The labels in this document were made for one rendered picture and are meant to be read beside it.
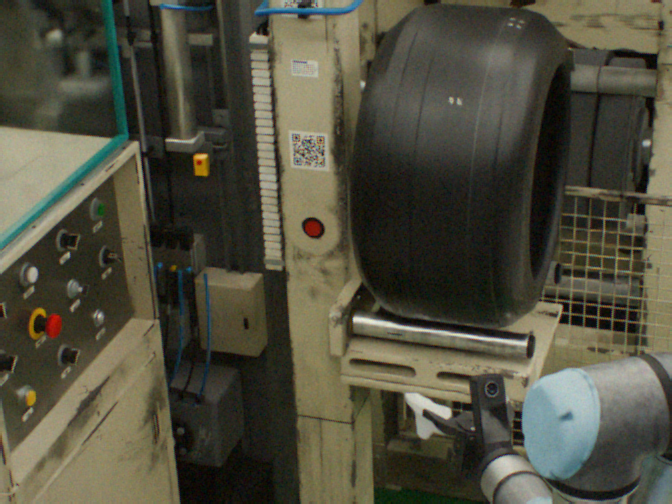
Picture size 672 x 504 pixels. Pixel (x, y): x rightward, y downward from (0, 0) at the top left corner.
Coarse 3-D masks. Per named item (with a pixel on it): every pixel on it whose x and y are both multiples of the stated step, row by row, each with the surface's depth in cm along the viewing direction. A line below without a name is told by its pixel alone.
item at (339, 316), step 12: (360, 276) 258; (348, 288) 254; (360, 288) 256; (336, 300) 250; (348, 300) 250; (360, 300) 257; (372, 300) 265; (336, 312) 247; (348, 312) 250; (336, 324) 247; (348, 324) 250; (336, 336) 248; (348, 336) 252; (336, 348) 250
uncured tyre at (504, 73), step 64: (384, 64) 226; (448, 64) 222; (512, 64) 220; (384, 128) 221; (448, 128) 218; (512, 128) 217; (384, 192) 221; (448, 192) 218; (512, 192) 218; (384, 256) 226; (448, 256) 222; (512, 256) 222; (448, 320) 239; (512, 320) 239
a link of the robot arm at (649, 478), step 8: (648, 352) 157; (656, 352) 156; (664, 352) 156; (664, 360) 154; (664, 368) 152; (656, 456) 163; (664, 456) 160; (648, 464) 165; (656, 464) 164; (664, 464) 163; (648, 472) 166; (656, 472) 165; (664, 472) 164; (640, 480) 168; (648, 480) 167; (656, 480) 166; (664, 480) 165; (640, 488) 169; (648, 488) 168; (656, 488) 167; (664, 488) 167; (632, 496) 171; (640, 496) 170; (648, 496) 169; (656, 496) 168; (664, 496) 168
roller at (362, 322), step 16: (352, 320) 251; (368, 320) 250; (384, 320) 249; (400, 320) 248; (416, 320) 248; (384, 336) 250; (400, 336) 248; (416, 336) 247; (432, 336) 246; (448, 336) 245; (464, 336) 244; (480, 336) 243; (496, 336) 243; (512, 336) 242; (528, 336) 242; (496, 352) 243; (512, 352) 242; (528, 352) 241
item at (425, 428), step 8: (408, 400) 200; (416, 400) 198; (424, 400) 198; (416, 408) 198; (432, 408) 196; (440, 408) 197; (448, 408) 197; (416, 416) 199; (448, 416) 195; (416, 424) 200; (424, 424) 198; (432, 424) 197; (424, 432) 199; (432, 432) 198; (440, 432) 197
